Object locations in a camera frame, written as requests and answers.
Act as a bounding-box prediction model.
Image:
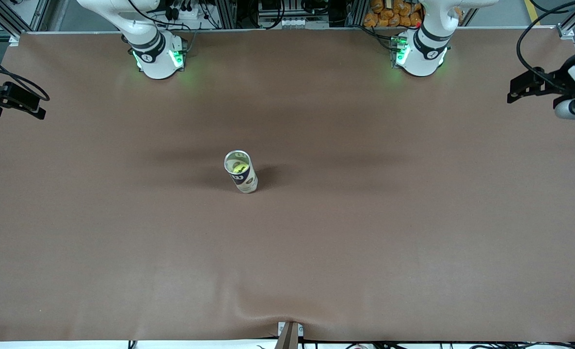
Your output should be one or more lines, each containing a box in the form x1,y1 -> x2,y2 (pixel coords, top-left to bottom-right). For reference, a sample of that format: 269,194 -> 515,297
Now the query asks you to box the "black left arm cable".
516,0 -> 575,78

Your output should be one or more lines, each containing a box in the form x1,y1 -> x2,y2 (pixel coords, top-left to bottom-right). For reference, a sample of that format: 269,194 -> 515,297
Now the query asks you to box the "orange bagged goods pile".
364,0 -> 423,28

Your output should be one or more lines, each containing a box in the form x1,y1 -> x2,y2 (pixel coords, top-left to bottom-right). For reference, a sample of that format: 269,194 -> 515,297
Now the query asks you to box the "aluminium frame post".
217,0 -> 237,30
346,0 -> 366,27

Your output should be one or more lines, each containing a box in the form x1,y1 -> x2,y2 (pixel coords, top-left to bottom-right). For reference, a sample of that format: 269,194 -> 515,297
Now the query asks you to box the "clear Wilson tennis ball can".
224,150 -> 259,194

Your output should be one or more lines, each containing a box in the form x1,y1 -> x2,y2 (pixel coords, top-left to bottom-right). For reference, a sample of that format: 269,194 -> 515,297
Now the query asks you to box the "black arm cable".
0,48 -> 51,102
516,0 -> 575,78

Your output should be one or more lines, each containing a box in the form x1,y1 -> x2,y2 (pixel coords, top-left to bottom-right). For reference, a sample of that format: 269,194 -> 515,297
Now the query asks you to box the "white power strip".
164,4 -> 201,21

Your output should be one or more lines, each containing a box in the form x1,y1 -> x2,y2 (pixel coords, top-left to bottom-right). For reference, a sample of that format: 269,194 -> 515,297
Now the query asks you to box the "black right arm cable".
0,48 -> 51,102

